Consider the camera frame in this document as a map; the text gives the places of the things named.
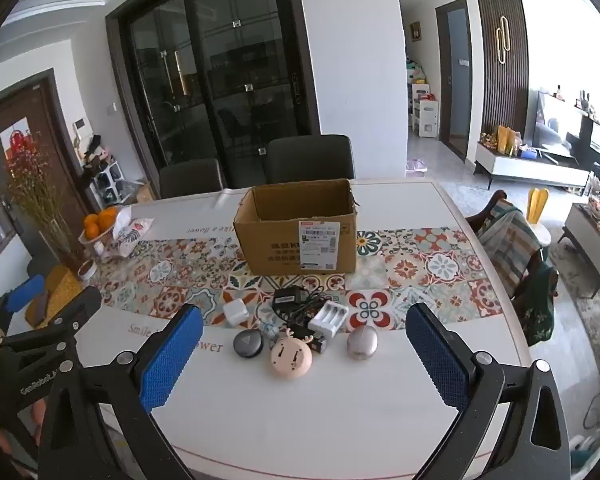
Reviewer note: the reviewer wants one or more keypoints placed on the pink deer shaped gadget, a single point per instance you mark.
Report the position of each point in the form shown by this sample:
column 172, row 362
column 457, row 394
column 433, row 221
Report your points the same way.
column 289, row 359

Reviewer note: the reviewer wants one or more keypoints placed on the dark upholstered dining chair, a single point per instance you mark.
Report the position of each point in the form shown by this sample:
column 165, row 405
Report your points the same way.
column 192, row 177
column 307, row 157

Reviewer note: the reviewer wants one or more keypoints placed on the white battery charger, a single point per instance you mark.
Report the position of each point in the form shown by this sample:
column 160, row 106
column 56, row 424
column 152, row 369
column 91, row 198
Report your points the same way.
column 325, row 327

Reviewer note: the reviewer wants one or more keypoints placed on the tile patterned table mat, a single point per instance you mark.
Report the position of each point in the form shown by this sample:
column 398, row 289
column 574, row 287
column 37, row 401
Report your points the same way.
column 180, row 270

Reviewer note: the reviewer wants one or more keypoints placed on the floral printed tissue pack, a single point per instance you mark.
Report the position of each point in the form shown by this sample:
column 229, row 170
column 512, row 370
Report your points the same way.
column 130, row 235

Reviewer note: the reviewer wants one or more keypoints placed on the small framed wall picture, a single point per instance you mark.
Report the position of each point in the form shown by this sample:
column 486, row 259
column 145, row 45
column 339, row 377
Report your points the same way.
column 415, row 31

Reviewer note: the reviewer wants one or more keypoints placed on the orange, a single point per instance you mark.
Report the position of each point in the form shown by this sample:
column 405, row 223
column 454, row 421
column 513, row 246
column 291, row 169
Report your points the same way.
column 92, row 231
column 108, row 216
column 91, row 220

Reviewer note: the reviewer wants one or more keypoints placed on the green floral cloth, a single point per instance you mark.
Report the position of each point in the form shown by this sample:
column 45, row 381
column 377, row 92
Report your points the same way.
column 540, row 305

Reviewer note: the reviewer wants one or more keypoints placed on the woven straw cushion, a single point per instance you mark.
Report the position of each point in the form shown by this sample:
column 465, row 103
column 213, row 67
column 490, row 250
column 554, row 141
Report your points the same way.
column 60, row 290

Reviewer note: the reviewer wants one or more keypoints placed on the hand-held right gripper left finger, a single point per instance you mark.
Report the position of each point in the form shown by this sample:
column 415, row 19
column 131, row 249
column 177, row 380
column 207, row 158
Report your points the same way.
column 172, row 360

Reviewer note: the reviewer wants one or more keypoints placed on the white shoe rack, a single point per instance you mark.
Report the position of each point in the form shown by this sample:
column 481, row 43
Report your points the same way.
column 105, row 180

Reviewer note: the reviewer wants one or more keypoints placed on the wooden armchair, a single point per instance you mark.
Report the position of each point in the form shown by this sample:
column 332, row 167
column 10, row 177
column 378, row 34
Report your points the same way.
column 480, row 220

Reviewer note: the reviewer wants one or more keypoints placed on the yellow rabbit ear stool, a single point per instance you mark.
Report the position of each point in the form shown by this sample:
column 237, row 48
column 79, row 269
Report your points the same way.
column 537, row 210

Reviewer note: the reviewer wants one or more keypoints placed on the red dried flower bouquet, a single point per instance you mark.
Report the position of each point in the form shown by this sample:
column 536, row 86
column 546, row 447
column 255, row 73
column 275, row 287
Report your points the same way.
column 35, row 180

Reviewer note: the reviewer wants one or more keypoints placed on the grey round device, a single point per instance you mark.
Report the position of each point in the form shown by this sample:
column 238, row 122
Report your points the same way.
column 247, row 344

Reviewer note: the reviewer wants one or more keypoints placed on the striped blanket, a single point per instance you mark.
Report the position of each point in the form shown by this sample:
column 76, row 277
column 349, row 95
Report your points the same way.
column 510, row 240

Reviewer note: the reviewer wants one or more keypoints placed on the small blue haired figurine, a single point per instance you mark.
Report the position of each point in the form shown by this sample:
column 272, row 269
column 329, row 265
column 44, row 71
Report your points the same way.
column 269, row 330

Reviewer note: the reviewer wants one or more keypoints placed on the brown cardboard box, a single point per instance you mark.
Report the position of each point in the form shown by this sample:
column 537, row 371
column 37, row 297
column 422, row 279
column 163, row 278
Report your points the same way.
column 275, row 255

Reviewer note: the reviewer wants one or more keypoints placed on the white wall intercom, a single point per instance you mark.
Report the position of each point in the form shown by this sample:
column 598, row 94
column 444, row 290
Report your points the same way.
column 81, row 132

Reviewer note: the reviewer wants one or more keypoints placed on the brown wooden door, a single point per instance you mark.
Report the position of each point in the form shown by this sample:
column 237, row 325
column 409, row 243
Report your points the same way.
column 55, row 125

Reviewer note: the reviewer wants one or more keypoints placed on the red door poster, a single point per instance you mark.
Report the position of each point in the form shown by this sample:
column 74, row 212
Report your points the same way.
column 20, row 140

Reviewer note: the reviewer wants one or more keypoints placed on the clear glass vase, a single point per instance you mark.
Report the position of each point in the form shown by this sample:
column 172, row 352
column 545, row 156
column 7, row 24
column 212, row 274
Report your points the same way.
column 65, row 247

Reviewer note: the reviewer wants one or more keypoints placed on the grey interior door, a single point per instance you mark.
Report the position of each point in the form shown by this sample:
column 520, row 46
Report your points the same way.
column 455, row 80

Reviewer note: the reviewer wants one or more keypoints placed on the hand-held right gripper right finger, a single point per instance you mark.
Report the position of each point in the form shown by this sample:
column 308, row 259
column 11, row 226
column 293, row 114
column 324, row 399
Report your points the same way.
column 437, row 360

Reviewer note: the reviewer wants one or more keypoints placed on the black power adapter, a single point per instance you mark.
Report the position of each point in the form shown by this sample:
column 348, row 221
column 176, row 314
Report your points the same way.
column 285, row 302

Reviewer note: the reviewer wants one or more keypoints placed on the glass fruit bowl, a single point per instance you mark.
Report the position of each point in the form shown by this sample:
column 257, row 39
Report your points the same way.
column 97, row 241

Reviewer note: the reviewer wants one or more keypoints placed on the dark glass sliding door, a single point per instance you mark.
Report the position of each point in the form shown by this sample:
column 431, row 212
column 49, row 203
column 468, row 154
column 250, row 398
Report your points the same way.
column 210, row 70

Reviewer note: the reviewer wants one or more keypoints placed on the white drawer cart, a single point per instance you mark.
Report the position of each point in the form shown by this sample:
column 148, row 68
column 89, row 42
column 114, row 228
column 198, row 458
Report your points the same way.
column 426, row 117

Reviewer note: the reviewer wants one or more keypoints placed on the white coffee table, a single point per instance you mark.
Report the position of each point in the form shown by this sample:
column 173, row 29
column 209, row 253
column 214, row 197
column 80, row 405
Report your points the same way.
column 587, row 240

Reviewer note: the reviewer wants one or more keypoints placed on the flat screen television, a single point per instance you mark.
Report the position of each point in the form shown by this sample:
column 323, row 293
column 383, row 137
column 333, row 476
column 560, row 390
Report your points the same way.
column 555, row 120

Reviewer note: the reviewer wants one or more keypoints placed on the white television cabinet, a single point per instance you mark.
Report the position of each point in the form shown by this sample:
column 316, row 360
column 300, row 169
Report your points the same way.
column 530, row 170

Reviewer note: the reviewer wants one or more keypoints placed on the white square charger plug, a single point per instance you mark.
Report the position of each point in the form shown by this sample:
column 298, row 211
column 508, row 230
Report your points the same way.
column 236, row 313

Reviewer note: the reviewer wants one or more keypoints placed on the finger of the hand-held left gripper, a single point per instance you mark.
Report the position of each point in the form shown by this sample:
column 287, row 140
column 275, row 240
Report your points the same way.
column 75, row 305
column 25, row 292

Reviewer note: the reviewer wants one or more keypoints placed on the small black battery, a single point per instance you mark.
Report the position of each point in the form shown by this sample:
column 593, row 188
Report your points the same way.
column 319, row 346

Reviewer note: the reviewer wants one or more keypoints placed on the gold wall ornament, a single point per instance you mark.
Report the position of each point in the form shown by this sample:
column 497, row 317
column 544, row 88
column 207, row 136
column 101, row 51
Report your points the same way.
column 503, row 40

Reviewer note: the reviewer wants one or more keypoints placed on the silver oval case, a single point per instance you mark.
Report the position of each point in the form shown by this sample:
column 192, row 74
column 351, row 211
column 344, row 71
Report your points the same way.
column 362, row 344

